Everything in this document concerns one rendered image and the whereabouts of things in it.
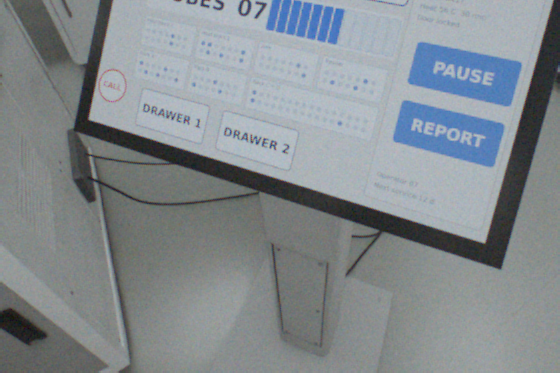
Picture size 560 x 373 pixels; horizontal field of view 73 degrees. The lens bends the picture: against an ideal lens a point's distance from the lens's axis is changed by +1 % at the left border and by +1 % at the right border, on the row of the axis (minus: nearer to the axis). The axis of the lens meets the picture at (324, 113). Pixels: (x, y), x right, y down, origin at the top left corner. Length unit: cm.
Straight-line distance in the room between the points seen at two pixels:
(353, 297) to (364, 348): 15
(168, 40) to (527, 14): 38
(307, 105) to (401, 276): 113
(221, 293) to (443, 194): 113
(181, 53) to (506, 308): 134
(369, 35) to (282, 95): 11
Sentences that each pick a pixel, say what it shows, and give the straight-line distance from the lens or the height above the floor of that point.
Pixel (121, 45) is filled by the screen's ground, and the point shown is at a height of 105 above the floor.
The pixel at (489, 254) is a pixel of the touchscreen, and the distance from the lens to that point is 42.
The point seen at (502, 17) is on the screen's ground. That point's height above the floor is 114.
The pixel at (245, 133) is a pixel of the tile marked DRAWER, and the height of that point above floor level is 101.
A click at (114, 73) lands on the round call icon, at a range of 53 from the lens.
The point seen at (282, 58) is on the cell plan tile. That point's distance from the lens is 42.
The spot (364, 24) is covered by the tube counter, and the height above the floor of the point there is 112.
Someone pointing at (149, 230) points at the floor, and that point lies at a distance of 163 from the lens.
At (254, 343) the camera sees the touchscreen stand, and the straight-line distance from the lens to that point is 133.
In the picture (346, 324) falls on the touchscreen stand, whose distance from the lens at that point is 134.
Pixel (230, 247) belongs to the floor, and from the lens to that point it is 151.
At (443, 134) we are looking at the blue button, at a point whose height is 105.
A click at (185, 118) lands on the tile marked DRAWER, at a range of 47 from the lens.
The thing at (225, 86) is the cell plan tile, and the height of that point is 104.
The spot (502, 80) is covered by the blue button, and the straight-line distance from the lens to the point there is 40.
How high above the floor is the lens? 131
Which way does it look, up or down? 42 degrees down
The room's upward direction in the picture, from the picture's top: 3 degrees clockwise
